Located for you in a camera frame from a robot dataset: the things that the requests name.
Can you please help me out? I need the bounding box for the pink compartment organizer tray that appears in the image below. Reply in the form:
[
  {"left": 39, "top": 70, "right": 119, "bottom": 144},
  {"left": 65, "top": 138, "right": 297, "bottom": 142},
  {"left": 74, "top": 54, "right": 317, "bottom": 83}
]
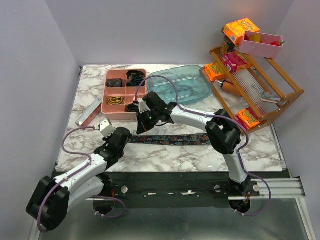
[{"left": 101, "top": 69, "right": 147, "bottom": 120}]

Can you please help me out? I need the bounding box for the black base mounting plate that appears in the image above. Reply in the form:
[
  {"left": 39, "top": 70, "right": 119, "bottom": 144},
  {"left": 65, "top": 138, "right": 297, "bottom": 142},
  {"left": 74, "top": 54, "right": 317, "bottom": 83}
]
[{"left": 99, "top": 172, "right": 260, "bottom": 209}]

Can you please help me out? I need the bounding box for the orange snack box top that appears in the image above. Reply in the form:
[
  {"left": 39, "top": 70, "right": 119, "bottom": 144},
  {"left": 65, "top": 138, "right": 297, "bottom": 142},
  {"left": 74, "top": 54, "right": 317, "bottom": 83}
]
[{"left": 223, "top": 18, "right": 260, "bottom": 44}]

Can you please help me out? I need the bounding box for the red toy pepper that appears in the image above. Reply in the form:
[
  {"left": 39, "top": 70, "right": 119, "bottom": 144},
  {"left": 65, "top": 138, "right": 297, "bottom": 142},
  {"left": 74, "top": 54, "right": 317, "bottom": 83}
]
[{"left": 270, "top": 41, "right": 285, "bottom": 47}]

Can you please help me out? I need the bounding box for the brown snack can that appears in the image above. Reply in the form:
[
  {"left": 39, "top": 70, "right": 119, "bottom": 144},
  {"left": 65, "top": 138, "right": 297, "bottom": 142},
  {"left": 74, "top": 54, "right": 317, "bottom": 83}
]
[{"left": 220, "top": 27, "right": 235, "bottom": 56}]

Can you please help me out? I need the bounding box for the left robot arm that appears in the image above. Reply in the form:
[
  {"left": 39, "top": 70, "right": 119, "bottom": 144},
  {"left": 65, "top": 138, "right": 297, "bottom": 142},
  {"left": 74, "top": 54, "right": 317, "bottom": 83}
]
[{"left": 26, "top": 127, "right": 132, "bottom": 233}]

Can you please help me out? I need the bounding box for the aluminium rail frame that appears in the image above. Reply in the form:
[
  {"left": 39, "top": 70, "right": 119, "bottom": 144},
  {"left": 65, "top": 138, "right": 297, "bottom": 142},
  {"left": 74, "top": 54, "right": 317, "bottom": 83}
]
[{"left": 28, "top": 177, "right": 316, "bottom": 240}]

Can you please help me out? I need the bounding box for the rolled gold tie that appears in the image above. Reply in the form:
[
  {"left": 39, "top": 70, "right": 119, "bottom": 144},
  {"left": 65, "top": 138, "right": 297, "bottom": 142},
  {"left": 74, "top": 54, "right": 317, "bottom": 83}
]
[{"left": 107, "top": 96, "right": 125, "bottom": 106}]

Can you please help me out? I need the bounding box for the orange bottle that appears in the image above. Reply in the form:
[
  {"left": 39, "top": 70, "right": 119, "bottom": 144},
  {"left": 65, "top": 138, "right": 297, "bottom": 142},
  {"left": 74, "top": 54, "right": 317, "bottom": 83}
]
[{"left": 215, "top": 79, "right": 242, "bottom": 97}]

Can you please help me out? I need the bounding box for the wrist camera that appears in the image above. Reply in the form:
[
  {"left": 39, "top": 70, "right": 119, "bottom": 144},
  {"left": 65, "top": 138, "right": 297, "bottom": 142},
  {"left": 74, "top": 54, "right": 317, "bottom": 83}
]
[
  {"left": 98, "top": 118, "right": 116, "bottom": 138},
  {"left": 137, "top": 98, "right": 151, "bottom": 114}
]

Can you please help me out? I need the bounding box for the rolled black tie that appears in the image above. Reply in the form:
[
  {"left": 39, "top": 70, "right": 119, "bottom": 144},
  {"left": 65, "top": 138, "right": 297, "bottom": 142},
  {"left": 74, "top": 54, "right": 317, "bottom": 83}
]
[
  {"left": 126, "top": 70, "right": 146, "bottom": 80},
  {"left": 127, "top": 103, "right": 139, "bottom": 113}
]

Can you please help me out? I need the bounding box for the floral patterned necktie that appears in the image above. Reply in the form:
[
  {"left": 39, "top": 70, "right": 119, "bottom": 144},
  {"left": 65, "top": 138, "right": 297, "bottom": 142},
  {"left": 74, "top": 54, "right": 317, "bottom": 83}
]
[{"left": 129, "top": 133, "right": 211, "bottom": 146}]

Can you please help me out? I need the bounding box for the rolled black tie bottom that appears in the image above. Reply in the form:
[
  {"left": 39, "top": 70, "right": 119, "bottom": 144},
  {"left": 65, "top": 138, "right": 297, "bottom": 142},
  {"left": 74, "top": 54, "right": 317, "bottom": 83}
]
[{"left": 127, "top": 103, "right": 139, "bottom": 113}]

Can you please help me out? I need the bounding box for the rolled teal tie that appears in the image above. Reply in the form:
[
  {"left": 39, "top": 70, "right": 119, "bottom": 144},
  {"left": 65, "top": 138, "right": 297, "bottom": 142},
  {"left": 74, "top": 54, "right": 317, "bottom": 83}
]
[{"left": 126, "top": 78, "right": 143, "bottom": 87}]

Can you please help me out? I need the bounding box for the pink snack box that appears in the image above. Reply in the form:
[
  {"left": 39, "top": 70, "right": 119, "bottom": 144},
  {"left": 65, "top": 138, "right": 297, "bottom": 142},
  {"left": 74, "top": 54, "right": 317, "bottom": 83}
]
[{"left": 222, "top": 51, "right": 252, "bottom": 73}]

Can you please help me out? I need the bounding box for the pink rectangular bin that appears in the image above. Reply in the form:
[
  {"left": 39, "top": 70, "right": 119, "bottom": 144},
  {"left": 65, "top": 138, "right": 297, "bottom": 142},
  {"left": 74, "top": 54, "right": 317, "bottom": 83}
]
[{"left": 239, "top": 31, "right": 284, "bottom": 59}]

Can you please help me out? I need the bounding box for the rolled black tie top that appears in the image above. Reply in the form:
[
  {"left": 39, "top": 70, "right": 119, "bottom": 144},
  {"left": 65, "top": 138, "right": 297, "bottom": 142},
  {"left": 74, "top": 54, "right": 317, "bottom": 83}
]
[{"left": 126, "top": 70, "right": 146, "bottom": 80}]

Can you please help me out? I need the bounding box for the orange snack box lower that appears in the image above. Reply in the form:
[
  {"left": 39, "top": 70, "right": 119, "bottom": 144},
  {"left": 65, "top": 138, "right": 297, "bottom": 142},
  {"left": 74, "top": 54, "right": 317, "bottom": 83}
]
[{"left": 234, "top": 107, "right": 261, "bottom": 130}]

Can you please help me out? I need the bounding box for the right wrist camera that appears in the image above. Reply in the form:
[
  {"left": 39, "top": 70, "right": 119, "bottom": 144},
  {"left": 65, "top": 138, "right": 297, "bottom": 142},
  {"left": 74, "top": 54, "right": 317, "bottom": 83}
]
[{"left": 137, "top": 98, "right": 151, "bottom": 114}]

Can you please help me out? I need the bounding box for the rolled dark floral tie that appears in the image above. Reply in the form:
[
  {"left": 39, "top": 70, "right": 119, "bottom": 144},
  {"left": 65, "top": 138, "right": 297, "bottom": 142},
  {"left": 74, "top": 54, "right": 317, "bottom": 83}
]
[{"left": 106, "top": 78, "right": 123, "bottom": 88}]

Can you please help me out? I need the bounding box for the pink silver flat box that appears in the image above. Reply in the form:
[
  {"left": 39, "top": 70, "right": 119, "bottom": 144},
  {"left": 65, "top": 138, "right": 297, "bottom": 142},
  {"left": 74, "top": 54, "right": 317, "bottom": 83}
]
[{"left": 75, "top": 97, "right": 102, "bottom": 128}]

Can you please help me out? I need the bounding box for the orange snack box middle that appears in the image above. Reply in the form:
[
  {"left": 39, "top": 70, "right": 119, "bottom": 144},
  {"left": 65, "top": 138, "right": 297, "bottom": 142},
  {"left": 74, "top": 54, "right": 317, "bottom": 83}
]
[{"left": 204, "top": 62, "right": 228, "bottom": 82}]

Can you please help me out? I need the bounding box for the blue transparent plastic tray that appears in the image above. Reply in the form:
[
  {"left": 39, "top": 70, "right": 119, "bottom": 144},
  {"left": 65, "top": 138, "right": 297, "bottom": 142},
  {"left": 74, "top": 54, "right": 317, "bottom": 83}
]
[{"left": 146, "top": 65, "right": 213, "bottom": 105}]

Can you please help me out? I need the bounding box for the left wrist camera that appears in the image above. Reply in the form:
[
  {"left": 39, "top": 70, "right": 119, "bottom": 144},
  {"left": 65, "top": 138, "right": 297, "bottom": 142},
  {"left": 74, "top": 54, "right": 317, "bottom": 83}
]
[{"left": 98, "top": 118, "right": 116, "bottom": 138}]

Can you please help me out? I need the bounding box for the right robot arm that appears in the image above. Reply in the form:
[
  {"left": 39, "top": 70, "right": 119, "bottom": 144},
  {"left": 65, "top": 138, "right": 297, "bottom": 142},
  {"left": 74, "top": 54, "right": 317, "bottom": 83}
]
[{"left": 133, "top": 92, "right": 251, "bottom": 196}]

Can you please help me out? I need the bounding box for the orange snack box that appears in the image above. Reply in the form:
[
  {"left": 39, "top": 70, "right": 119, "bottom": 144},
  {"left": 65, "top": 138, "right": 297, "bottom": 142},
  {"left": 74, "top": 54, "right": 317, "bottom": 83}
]
[
  {"left": 223, "top": 18, "right": 260, "bottom": 44},
  {"left": 204, "top": 62, "right": 228, "bottom": 82},
  {"left": 234, "top": 107, "right": 261, "bottom": 130}
]

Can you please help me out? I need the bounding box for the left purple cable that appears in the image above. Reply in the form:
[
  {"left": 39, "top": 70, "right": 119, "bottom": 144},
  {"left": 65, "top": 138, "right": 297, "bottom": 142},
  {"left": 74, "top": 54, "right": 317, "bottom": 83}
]
[{"left": 37, "top": 126, "right": 127, "bottom": 233}]

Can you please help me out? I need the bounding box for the yellow toy fruit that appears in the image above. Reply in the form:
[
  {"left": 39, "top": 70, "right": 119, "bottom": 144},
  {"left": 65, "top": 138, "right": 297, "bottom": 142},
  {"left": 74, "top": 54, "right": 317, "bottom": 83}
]
[{"left": 249, "top": 34, "right": 262, "bottom": 43}]

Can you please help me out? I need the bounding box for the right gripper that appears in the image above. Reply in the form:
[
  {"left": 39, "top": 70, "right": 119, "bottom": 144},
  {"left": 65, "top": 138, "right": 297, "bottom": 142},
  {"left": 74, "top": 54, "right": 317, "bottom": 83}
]
[{"left": 136, "top": 108, "right": 160, "bottom": 135}]

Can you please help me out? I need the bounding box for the wooden dish rack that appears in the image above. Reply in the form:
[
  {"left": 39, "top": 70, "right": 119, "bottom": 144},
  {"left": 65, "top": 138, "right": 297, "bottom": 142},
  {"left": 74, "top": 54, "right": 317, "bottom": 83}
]
[{"left": 209, "top": 47, "right": 305, "bottom": 133}]

